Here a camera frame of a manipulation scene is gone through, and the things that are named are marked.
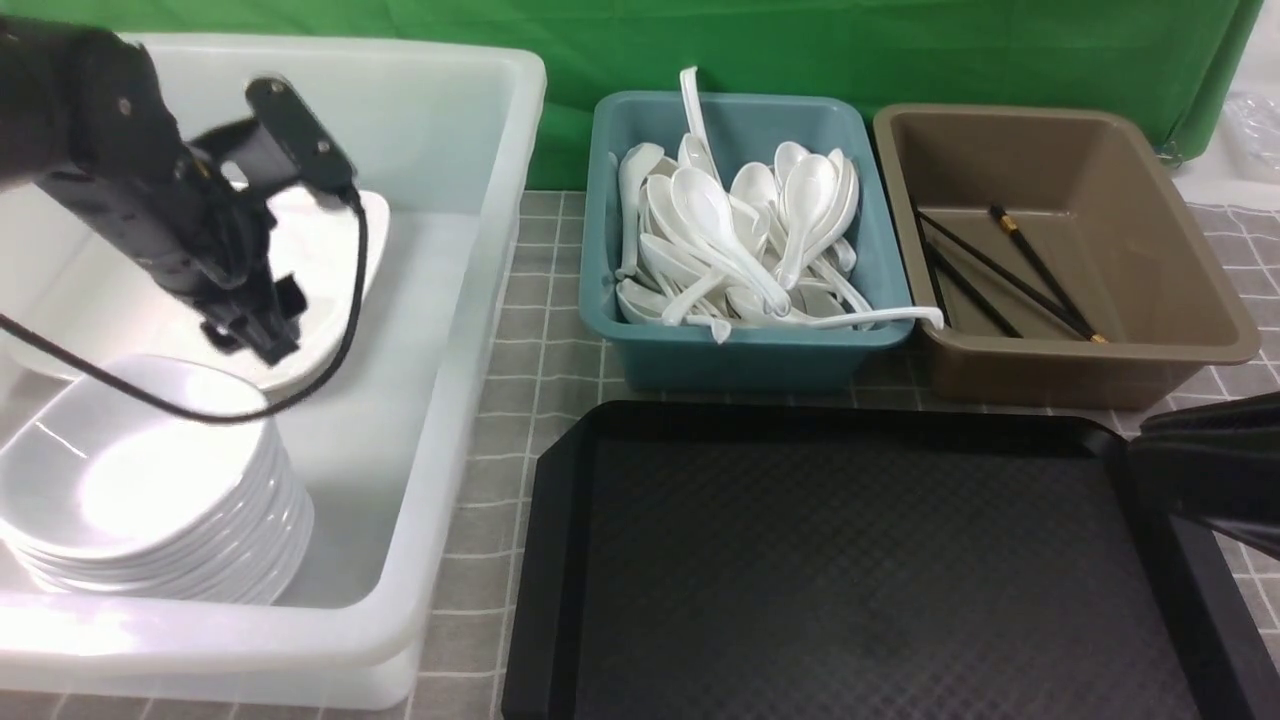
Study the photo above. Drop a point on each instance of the white spoon over bin edge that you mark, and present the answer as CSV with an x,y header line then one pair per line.
x,y
930,316

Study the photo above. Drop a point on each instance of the black chopstick gold band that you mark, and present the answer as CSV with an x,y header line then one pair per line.
x,y
1035,261

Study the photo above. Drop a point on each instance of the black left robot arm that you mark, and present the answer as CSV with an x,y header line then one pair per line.
x,y
85,122

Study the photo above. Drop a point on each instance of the stack of white dishes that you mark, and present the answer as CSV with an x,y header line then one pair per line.
x,y
248,552

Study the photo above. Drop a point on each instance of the brown plastic bin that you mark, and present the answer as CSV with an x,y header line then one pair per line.
x,y
1092,198

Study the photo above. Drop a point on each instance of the white spoon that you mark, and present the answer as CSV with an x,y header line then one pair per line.
x,y
809,193
930,316
698,149
707,212
635,167

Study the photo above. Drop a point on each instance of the upright white spoon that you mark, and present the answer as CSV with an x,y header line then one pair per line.
x,y
698,149

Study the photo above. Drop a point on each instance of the grey checked tablecloth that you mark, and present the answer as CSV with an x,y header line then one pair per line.
x,y
547,369

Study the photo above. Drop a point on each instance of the teal plastic bin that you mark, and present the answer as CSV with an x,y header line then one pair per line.
x,y
741,128

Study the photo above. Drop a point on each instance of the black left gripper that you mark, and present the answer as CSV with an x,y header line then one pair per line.
x,y
198,239

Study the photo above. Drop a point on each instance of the green backdrop cloth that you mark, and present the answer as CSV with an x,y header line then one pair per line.
x,y
1165,65

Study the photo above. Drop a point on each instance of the small white square dish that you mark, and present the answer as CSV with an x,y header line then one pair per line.
x,y
97,475

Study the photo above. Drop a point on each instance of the clear plastic bag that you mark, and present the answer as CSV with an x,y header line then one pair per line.
x,y
1252,135

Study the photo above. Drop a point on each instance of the black serving tray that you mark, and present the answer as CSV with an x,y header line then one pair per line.
x,y
700,561

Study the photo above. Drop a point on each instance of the large white plastic bin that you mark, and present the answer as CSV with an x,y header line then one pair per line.
x,y
445,133

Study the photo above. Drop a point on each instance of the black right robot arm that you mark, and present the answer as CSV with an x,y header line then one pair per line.
x,y
1216,465

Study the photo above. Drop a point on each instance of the large white square plate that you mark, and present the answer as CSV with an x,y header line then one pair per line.
x,y
101,307

